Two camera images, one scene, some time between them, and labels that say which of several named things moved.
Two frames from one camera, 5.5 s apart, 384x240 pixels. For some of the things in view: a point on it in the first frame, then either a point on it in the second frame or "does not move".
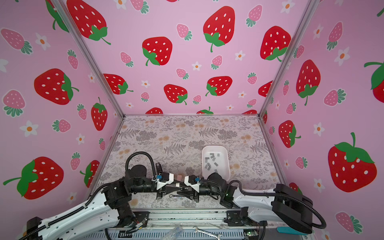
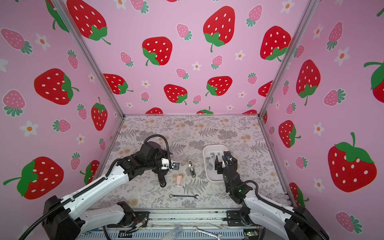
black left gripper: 168,191 to 164,154
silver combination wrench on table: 177,196 does not move
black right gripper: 190,194 to 219,166
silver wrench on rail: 215,235 does not move
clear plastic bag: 173,234 does not move
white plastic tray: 215,159 does not move
